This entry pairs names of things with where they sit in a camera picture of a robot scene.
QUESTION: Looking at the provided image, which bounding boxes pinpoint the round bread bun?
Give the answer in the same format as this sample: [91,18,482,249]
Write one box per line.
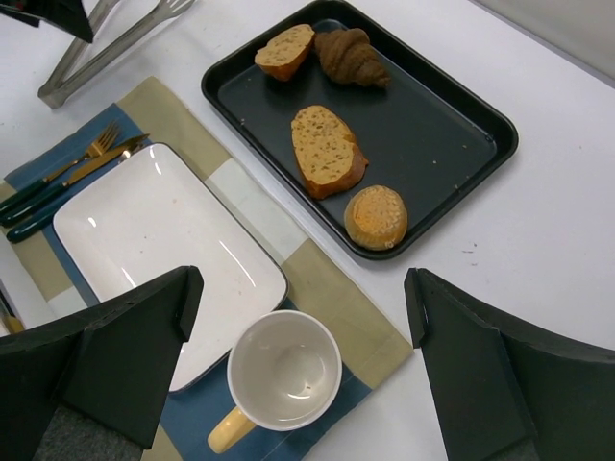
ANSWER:
[344,185,408,251]

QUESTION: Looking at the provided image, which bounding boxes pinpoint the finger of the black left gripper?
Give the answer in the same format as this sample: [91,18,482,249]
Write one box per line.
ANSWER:
[1,0,94,43]

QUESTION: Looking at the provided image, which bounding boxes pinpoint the bread slice centre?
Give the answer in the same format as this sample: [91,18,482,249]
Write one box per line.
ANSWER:
[290,105,369,200]

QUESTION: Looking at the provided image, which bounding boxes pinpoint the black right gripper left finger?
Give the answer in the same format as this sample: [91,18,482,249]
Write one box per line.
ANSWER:
[1,266,204,460]

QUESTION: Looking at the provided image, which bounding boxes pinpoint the metal tongs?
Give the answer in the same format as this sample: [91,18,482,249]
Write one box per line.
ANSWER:
[37,0,197,109]

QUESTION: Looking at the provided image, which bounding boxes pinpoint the brown croissant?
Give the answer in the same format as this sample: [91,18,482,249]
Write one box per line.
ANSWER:
[314,28,391,88]

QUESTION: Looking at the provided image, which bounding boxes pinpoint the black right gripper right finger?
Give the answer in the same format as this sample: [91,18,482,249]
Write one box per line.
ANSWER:
[405,268,614,460]

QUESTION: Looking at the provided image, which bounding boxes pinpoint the black baking tray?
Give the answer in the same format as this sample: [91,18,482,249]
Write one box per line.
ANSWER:
[201,1,518,260]

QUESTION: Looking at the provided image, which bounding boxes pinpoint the bread slice left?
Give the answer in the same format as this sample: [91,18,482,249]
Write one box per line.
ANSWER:
[254,24,315,82]

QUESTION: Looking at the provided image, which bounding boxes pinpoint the gold knife green handle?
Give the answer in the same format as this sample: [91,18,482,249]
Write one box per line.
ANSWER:
[1,133,149,228]

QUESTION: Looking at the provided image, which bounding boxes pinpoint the yellow mug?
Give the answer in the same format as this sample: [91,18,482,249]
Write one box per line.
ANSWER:
[208,310,343,454]

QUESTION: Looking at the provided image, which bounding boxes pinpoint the gold fork green handle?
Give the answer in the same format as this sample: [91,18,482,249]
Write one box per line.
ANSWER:
[1,121,119,219]

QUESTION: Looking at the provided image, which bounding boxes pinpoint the gold spoon green handle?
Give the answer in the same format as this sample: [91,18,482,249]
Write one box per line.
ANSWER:
[7,142,143,243]

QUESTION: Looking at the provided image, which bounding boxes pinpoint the bread slice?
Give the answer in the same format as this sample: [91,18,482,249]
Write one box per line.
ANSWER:
[254,24,315,82]
[290,105,369,200]

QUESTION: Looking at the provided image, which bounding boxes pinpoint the white rectangular plate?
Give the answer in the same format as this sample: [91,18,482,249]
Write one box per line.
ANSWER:
[53,143,288,393]

